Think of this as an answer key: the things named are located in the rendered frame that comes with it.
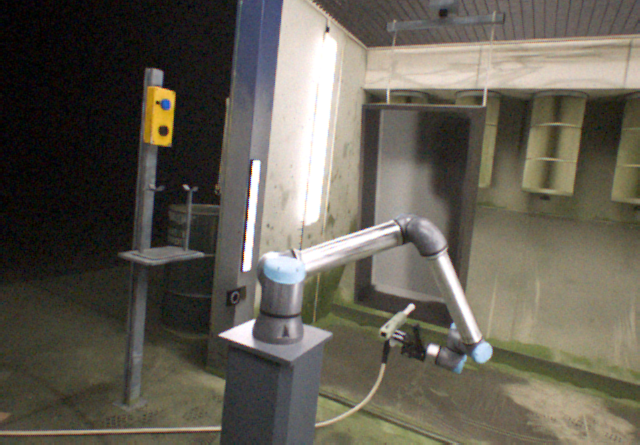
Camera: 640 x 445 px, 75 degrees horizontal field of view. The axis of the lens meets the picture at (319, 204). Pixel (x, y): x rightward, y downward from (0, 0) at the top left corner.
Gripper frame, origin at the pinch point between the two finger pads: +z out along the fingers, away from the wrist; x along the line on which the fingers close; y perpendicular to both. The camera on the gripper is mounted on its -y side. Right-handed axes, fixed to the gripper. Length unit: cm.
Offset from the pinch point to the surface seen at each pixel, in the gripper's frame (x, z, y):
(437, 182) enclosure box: 64, 6, -71
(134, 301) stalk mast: -59, 109, 7
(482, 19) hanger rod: 58, 2, -164
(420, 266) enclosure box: 72, 5, -16
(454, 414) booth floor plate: 27, -38, 43
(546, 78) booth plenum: 139, -35, -152
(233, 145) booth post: -4, 108, -71
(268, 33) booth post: 6, 103, -135
